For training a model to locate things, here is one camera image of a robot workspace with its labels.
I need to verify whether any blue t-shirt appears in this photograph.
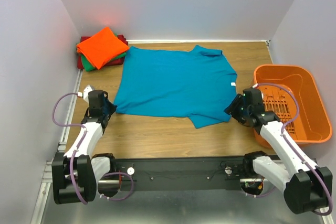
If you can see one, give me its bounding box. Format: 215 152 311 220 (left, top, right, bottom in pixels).
114 45 237 129

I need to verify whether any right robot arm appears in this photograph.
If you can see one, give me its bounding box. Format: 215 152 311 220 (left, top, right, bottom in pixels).
224 84 333 216

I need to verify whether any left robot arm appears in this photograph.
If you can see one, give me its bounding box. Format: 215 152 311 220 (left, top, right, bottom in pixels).
51 85 117 205

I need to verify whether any green folded t-shirt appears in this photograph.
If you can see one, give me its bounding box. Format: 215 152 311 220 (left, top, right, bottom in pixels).
80 33 127 72

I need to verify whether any orange plastic basket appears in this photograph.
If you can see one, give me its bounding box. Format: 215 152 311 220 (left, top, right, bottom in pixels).
254 65 332 147

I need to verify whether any dark red folded t-shirt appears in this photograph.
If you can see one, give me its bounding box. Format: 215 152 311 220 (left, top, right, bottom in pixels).
76 34 129 70

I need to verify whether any orange folded t-shirt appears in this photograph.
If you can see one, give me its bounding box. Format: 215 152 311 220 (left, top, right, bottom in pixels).
76 27 130 69

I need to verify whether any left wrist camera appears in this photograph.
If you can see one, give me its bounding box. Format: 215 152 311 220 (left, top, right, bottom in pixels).
76 85 95 103

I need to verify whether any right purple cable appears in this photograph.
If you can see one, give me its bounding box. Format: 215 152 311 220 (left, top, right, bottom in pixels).
252 83 331 216

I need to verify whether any purple cable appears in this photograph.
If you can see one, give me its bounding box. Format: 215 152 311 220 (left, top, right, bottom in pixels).
51 92 134 205
252 83 331 216

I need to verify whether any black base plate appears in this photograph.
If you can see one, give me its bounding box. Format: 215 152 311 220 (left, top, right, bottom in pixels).
86 155 266 192

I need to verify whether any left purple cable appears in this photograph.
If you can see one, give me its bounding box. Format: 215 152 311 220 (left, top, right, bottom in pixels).
51 92 134 205

